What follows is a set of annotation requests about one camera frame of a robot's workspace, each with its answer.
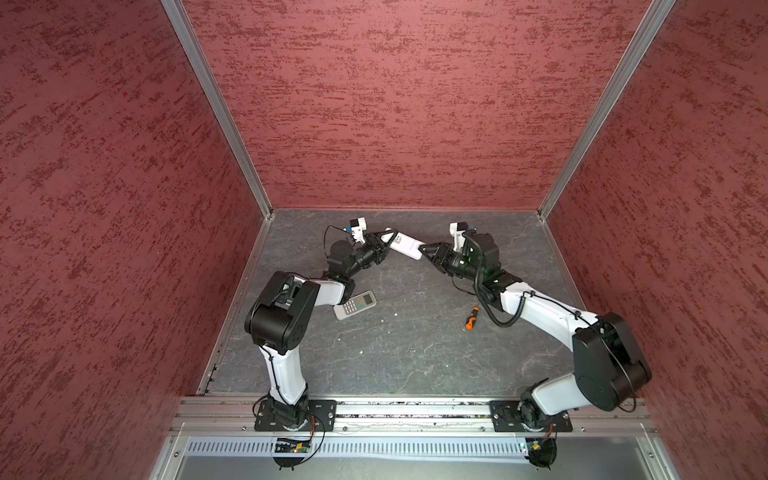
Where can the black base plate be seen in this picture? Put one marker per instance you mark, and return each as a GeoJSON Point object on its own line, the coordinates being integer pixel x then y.
{"type": "Point", "coordinates": [515, 416]}
{"type": "Point", "coordinates": [273, 416]}

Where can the aluminium corner post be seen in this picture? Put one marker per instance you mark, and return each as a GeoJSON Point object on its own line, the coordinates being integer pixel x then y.
{"type": "Point", "coordinates": [184, 31]}
{"type": "Point", "coordinates": [644, 35]}

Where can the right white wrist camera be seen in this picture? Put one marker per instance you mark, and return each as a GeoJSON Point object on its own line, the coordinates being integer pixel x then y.
{"type": "Point", "coordinates": [457, 230]}

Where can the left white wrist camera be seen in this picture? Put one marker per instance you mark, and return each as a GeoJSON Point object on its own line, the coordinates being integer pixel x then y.
{"type": "Point", "coordinates": [357, 228]}

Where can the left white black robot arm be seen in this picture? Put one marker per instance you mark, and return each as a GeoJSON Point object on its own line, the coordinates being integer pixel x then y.
{"type": "Point", "coordinates": [279, 318]}

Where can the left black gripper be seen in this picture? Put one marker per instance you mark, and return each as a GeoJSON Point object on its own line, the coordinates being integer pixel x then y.
{"type": "Point", "coordinates": [373, 239]}

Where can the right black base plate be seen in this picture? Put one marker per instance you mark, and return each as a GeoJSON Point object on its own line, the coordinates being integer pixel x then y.
{"type": "Point", "coordinates": [515, 416]}

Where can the orange black screwdriver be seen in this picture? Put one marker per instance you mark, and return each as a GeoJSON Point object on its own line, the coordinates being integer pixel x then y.
{"type": "Point", "coordinates": [471, 320]}

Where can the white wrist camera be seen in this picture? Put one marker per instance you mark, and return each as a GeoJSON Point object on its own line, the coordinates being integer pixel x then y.
{"type": "Point", "coordinates": [357, 228]}
{"type": "Point", "coordinates": [457, 230]}

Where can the white slotted cable duct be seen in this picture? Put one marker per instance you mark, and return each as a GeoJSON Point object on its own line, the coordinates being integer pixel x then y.
{"type": "Point", "coordinates": [490, 449]}

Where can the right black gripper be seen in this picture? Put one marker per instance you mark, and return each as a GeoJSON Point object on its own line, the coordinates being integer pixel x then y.
{"type": "Point", "coordinates": [437, 260]}

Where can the left aluminium corner post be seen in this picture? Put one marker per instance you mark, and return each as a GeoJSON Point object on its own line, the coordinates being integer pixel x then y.
{"type": "Point", "coordinates": [184, 31]}

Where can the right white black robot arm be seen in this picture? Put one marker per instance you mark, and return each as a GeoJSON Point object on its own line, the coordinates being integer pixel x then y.
{"type": "Point", "coordinates": [609, 366]}

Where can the white AC remote control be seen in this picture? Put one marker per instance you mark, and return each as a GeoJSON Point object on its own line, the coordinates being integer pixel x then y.
{"type": "Point", "coordinates": [404, 244]}

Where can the grey remote control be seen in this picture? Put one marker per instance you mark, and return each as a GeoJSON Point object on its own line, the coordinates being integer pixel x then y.
{"type": "Point", "coordinates": [355, 305]}

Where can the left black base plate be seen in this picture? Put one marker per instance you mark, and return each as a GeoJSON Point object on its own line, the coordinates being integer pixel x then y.
{"type": "Point", "coordinates": [273, 416]}

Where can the right aluminium corner post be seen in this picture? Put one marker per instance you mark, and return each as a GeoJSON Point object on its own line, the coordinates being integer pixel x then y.
{"type": "Point", "coordinates": [644, 35]}

